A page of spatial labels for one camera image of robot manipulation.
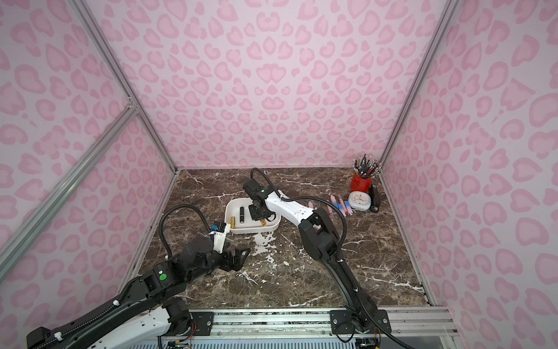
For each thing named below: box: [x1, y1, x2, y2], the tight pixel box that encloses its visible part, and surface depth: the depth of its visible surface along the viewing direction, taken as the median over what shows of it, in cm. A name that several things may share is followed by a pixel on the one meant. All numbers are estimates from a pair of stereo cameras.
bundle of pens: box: [351, 154, 383, 179], surface depth 100 cm
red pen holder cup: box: [350, 173, 373, 192], surface depth 106 cm
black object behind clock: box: [369, 183, 381, 214], surface depth 105 cm
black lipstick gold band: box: [239, 206, 245, 224], surface depth 102 cm
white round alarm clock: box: [348, 190, 372, 212], surface depth 106 cm
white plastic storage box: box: [223, 197, 282, 235], surface depth 100 cm
